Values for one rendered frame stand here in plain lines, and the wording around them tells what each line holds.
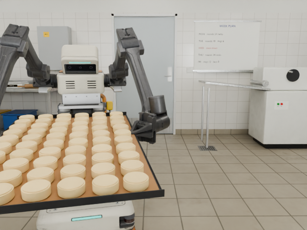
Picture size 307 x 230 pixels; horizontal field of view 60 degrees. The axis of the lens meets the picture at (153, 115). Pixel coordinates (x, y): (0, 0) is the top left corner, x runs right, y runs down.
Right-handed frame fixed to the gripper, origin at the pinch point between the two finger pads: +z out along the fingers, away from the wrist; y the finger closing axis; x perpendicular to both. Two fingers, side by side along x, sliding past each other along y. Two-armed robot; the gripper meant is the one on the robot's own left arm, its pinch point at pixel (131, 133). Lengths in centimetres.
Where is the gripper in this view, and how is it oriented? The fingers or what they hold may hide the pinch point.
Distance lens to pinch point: 83.7
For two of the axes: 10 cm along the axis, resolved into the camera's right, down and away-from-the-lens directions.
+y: -0.2, 9.7, 2.3
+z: -5.4, 1.9, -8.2
